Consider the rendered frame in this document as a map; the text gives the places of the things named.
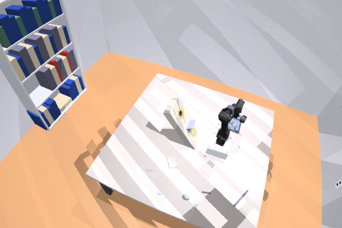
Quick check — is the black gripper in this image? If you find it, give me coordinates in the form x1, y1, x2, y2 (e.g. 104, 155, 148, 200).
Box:
225, 110, 247, 123

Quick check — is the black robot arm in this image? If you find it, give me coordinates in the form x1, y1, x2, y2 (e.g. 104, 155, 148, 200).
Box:
216, 99, 245, 146

